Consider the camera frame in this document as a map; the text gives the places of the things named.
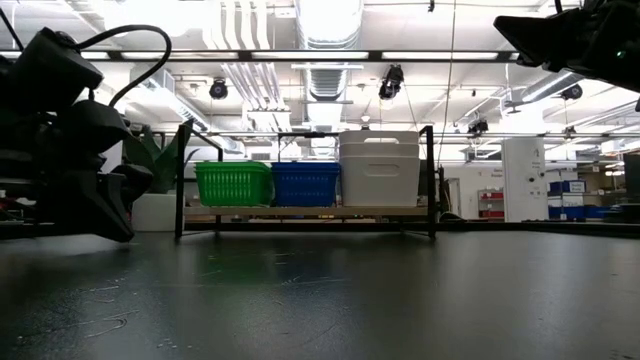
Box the blue plastic basket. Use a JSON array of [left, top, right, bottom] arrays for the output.
[[271, 161, 342, 169], [271, 165, 342, 173], [271, 169, 342, 208]]

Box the black table mat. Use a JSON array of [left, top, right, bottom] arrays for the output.
[[0, 230, 640, 360]]

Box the white square pillar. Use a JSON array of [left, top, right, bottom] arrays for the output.
[[501, 137, 550, 224]]

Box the green plastic slotted basket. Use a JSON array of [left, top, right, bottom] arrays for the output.
[[194, 164, 274, 172], [195, 168, 275, 208], [194, 160, 274, 168]]

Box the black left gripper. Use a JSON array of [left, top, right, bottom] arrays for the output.
[[29, 99, 154, 244]]

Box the blue labelled storage box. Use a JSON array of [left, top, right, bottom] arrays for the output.
[[548, 179, 587, 195]]

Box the white plastic handled bin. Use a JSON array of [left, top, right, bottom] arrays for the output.
[[339, 154, 421, 208]]

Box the rack with red boxes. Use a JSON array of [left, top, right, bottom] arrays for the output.
[[477, 188, 506, 220]]

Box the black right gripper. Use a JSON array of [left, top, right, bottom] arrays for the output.
[[493, 0, 609, 81]]

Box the black left camera cable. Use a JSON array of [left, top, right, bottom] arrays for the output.
[[74, 23, 174, 109]]

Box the blue storage crate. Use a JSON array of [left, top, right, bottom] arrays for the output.
[[548, 204, 619, 220]]

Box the black monitor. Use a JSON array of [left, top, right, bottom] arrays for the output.
[[623, 153, 640, 204]]

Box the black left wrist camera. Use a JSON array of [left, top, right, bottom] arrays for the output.
[[8, 27, 105, 110]]

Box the artificial green succulent plant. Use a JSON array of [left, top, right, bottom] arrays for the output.
[[122, 118, 201, 196]]

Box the silver ventilation duct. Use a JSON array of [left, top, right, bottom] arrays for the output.
[[293, 0, 365, 104]]

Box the white round plant pot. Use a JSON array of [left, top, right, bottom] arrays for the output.
[[130, 192, 179, 233]]

